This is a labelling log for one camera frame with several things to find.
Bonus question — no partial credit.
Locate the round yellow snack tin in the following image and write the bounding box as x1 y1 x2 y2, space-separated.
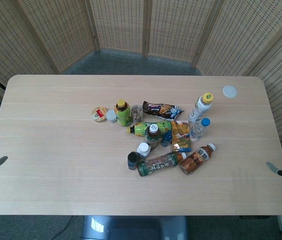
92 106 108 124

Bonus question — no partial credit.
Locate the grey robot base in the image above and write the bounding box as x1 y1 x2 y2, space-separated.
80 215 190 240

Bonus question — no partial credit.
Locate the white round disc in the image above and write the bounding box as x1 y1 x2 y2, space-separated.
222 85 238 99

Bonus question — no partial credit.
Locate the brown coffee bottle white cap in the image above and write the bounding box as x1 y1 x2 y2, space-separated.
178 142 218 177

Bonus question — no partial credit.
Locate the clear water bottle blue cap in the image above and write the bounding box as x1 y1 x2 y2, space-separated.
189 117 212 142

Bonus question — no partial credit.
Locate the white bottle with yellow cap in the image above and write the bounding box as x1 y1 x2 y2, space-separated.
188 92 215 124

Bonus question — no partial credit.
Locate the small white jar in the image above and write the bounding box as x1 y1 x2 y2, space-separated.
105 109 118 124

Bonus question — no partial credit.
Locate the green bottle with yellow cap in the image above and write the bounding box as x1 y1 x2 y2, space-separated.
113 99 133 128

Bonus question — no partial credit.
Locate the black lidded dark jar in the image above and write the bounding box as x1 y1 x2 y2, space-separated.
127 151 140 171

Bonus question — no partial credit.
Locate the dark blue spray bottle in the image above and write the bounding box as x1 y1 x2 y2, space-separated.
160 131 173 148

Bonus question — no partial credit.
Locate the green label tea bottle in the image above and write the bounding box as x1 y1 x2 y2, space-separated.
137 151 188 178

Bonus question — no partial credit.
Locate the green squeezed bottle yellow cap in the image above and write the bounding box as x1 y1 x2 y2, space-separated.
126 120 173 138

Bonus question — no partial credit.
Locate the small white pill bottle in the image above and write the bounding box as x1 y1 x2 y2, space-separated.
136 141 153 159

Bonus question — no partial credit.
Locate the tea bottle with white cap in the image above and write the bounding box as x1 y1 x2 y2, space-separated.
144 123 163 151

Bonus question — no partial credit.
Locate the dark brown snack bag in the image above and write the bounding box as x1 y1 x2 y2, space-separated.
142 100 185 121

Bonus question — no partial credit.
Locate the bamboo folding screen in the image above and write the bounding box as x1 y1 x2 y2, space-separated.
0 0 282 191

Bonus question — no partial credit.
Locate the black floor cable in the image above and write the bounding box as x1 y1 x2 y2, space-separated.
52 215 75 240

